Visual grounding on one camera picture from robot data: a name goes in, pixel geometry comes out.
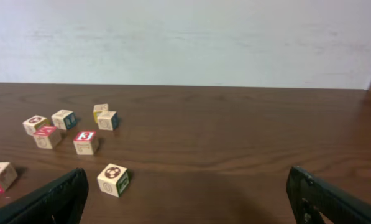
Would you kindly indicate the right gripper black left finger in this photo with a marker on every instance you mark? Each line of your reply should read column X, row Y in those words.
column 60, row 201

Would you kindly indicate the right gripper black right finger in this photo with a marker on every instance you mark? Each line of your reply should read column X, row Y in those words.
column 311, row 198

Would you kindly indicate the soccer ball wooden block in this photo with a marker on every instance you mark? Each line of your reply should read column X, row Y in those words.
column 113, row 179

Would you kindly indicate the red number 3 block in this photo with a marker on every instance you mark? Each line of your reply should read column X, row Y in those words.
column 86, row 143

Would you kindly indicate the red M wooden block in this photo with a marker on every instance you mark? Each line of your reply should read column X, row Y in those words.
column 47, row 137

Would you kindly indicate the blue sided wooden block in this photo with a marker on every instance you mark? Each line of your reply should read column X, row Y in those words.
column 64, row 119

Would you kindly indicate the brown circle wooden block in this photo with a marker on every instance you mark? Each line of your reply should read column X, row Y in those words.
column 34, row 123

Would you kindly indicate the plain engraved wooden block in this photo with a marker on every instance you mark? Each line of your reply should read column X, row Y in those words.
column 108, row 120

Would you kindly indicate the yellow sided wooden block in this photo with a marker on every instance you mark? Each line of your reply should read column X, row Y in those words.
column 98, row 109

